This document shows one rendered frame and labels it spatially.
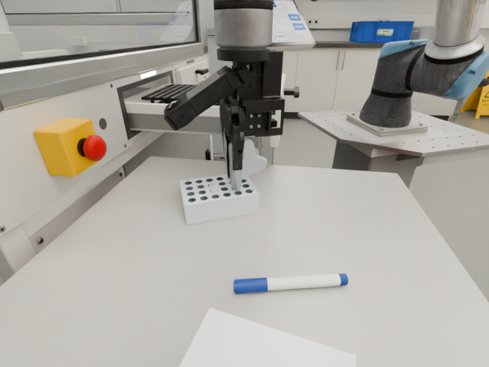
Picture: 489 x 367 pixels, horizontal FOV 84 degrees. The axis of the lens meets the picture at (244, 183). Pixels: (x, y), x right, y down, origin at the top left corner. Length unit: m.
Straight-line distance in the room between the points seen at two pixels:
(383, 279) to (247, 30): 0.35
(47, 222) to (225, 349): 0.37
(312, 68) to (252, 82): 3.25
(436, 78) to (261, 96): 0.55
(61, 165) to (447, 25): 0.80
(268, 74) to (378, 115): 0.59
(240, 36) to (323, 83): 3.33
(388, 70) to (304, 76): 2.75
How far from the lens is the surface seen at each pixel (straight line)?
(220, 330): 0.26
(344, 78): 3.73
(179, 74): 0.92
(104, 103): 0.61
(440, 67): 0.85
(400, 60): 0.91
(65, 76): 0.55
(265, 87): 0.40
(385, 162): 0.95
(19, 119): 0.48
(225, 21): 0.38
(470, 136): 1.05
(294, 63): 3.61
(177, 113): 0.39
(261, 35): 0.38
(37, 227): 0.52
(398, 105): 0.95
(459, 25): 0.82
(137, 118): 0.66
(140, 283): 0.38
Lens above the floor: 1.03
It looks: 29 degrees down
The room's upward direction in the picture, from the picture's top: straight up
